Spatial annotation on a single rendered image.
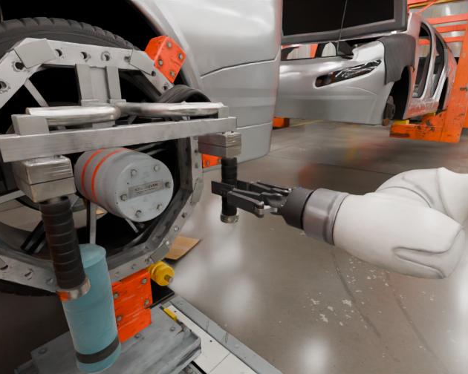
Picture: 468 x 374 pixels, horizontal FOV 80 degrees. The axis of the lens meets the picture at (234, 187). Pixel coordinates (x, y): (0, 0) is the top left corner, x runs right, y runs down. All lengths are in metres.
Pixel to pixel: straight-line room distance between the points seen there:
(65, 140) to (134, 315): 0.56
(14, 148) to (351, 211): 0.46
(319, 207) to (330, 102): 2.46
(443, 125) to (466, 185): 3.37
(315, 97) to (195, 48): 2.02
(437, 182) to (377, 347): 1.05
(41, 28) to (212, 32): 0.54
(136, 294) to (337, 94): 2.49
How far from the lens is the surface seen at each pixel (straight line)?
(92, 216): 0.82
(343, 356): 1.42
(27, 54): 0.63
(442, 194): 0.56
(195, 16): 1.04
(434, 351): 1.60
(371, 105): 3.02
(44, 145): 0.44
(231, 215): 0.64
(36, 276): 0.71
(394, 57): 3.19
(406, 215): 0.44
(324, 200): 0.48
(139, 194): 0.56
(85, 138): 0.46
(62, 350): 1.21
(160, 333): 1.15
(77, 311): 0.64
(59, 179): 0.42
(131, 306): 0.85
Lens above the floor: 1.03
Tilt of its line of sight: 18 degrees down
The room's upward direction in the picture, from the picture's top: straight up
